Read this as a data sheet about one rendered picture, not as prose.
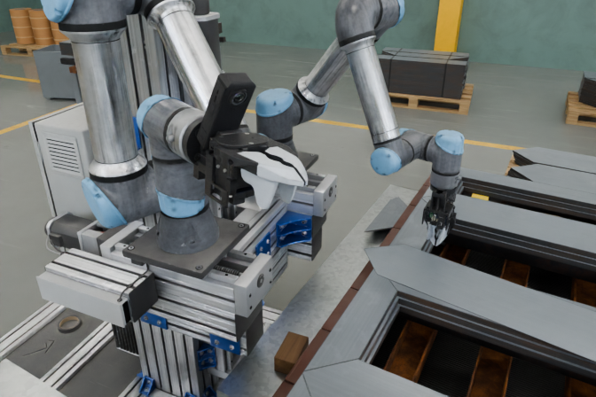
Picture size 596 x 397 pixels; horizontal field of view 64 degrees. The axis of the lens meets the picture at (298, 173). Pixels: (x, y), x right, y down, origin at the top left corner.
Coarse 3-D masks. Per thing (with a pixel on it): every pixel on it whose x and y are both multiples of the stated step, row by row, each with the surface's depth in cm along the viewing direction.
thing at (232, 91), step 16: (224, 80) 58; (240, 80) 58; (224, 96) 58; (240, 96) 59; (208, 112) 61; (224, 112) 60; (240, 112) 62; (208, 128) 62; (224, 128) 63; (208, 144) 64
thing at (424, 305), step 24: (456, 192) 179; (480, 192) 185; (504, 192) 181; (528, 192) 177; (480, 240) 156; (504, 240) 152; (528, 240) 149; (576, 264) 143; (408, 288) 127; (408, 312) 125; (432, 312) 122; (456, 312) 119; (384, 336) 117; (480, 336) 117; (504, 336) 114; (528, 336) 112; (552, 360) 110; (576, 360) 108
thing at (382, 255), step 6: (384, 246) 144; (390, 246) 144; (396, 246) 144; (402, 246) 144; (378, 252) 141; (384, 252) 141; (390, 252) 141; (396, 252) 141; (372, 258) 138; (378, 258) 138; (384, 258) 138; (390, 258) 138; (372, 264) 136; (378, 264) 136; (384, 264) 136; (378, 270) 133
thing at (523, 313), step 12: (516, 288) 126; (528, 288) 126; (516, 300) 122; (528, 300) 122; (540, 300) 122; (504, 312) 118; (516, 312) 118; (528, 312) 118; (540, 312) 118; (504, 324) 114; (516, 324) 114; (528, 324) 114
